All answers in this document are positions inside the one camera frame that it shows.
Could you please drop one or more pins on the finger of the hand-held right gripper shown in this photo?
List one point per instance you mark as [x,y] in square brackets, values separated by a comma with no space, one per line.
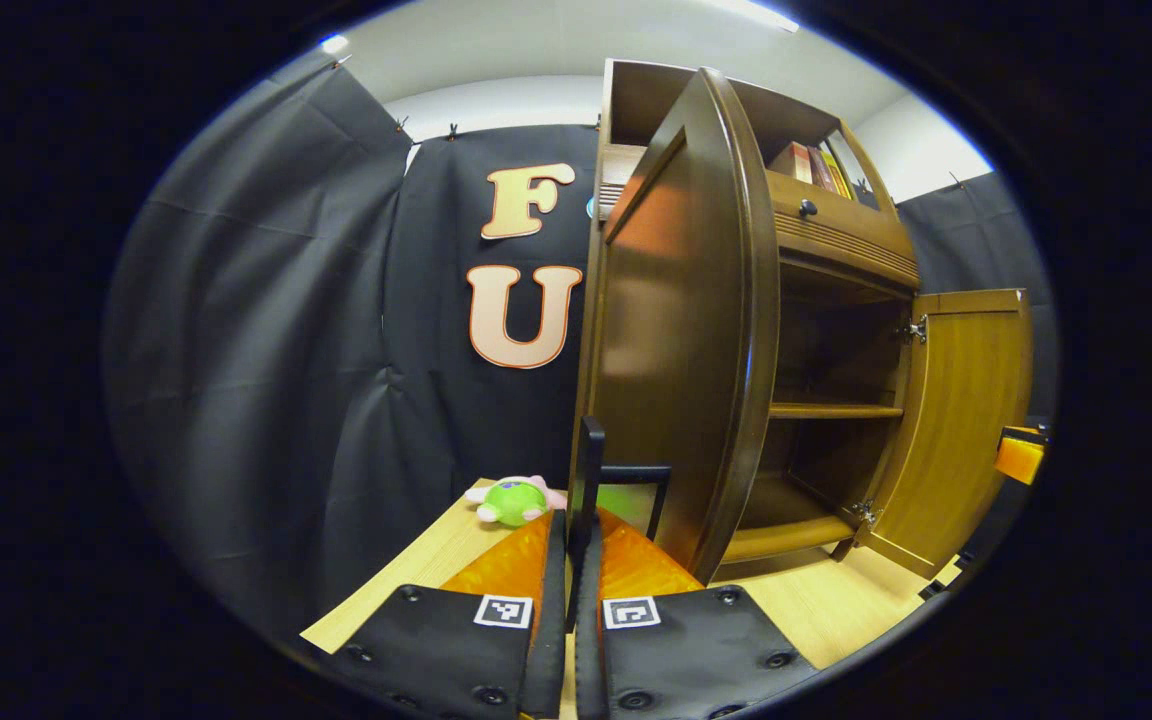
[1018,460]

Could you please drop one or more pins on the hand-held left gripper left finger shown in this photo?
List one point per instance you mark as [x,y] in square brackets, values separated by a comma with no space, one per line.
[456,650]

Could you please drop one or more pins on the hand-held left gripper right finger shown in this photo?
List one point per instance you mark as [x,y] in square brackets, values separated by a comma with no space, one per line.
[686,650]

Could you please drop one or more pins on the wooden cabinet door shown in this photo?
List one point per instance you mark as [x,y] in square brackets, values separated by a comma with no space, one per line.
[956,430]
[676,330]

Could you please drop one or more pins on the wooden double-door shoe cabinet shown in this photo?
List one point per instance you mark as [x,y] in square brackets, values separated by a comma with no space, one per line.
[826,411]

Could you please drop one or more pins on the green pink plush toy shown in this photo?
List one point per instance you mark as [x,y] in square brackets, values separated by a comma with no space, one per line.
[514,502]

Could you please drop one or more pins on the wooden drawer with black knob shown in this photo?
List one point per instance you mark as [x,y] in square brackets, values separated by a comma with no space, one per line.
[836,235]

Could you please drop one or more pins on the yellow book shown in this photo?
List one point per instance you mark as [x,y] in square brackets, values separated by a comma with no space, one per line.
[838,176]

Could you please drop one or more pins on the dark red book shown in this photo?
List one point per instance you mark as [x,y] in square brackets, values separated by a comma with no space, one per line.
[822,170]

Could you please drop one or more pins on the black backdrop cloth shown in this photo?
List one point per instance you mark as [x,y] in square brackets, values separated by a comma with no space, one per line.
[256,350]

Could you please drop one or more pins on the tan red book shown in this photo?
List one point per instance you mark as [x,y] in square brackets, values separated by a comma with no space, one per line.
[792,162]

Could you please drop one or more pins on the small ceiling light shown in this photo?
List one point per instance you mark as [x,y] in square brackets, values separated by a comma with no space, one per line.
[334,44]

